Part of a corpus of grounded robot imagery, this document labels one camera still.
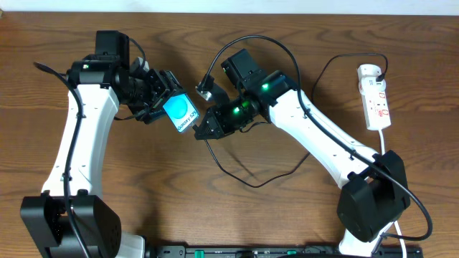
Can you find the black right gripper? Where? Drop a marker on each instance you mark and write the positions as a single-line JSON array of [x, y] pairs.
[[221, 127]]

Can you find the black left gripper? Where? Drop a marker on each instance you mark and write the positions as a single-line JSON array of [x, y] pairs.
[[160, 92]]

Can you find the cyan screen Galaxy smartphone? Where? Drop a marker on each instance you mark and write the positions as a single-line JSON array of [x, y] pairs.
[[181, 111]]

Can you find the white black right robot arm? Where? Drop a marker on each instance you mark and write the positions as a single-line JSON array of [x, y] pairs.
[[373, 185]]

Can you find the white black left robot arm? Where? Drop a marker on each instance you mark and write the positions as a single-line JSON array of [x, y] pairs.
[[69, 218]]

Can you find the white USB charger plug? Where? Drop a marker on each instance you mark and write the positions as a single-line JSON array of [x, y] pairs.
[[370, 85]]

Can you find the white power strip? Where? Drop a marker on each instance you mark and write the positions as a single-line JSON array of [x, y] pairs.
[[376, 110]]

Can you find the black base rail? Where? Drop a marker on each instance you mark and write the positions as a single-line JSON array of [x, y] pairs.
[[245, 252]]

